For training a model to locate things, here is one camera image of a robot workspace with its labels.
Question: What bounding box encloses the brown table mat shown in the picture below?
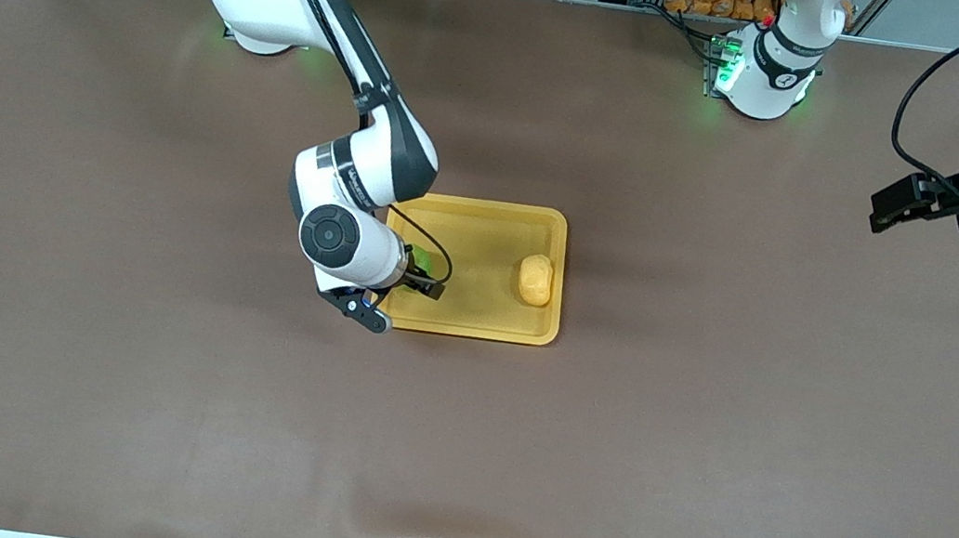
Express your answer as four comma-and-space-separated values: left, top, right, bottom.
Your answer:
0, 0, 959, 538

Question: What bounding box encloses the yellow potato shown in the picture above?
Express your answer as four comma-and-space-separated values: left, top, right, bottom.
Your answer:
514, 252, 559, 310

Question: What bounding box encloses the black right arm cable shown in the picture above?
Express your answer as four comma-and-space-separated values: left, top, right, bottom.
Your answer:
219, 0, 490, 286

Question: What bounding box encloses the green apple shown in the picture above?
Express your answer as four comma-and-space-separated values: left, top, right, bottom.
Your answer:
397, 243, 439, 296

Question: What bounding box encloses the yellow plastic tray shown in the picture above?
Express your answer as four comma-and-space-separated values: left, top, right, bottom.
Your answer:
367, 185, 578, 352

